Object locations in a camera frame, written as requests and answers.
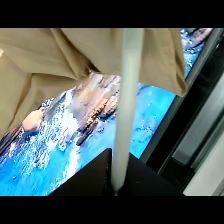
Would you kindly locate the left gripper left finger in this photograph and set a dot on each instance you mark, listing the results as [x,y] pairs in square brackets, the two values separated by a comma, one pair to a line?
[90,176]

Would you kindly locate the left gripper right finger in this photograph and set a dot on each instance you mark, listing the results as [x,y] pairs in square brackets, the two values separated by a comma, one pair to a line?
[146,180]

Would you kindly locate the tan shirt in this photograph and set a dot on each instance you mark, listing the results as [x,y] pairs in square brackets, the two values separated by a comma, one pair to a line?
[50,56]

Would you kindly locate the silver frame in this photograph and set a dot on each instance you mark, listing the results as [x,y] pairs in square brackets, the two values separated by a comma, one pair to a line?
[200,133]

